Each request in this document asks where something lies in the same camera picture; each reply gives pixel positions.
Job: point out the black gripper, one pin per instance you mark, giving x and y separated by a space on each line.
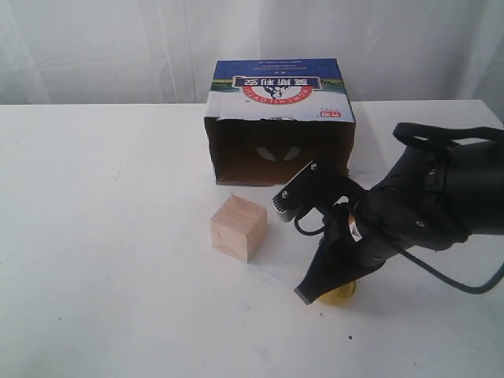
364 228

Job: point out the yellow tennis ball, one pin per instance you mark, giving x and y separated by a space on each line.
340 295

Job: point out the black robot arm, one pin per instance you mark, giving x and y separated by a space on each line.
475 193

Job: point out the wooden cube block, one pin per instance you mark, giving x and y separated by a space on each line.
238 228

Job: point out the printed cardboard box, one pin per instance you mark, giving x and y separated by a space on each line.
267 119

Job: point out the white backdrop curtain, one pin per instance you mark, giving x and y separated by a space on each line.
166 51

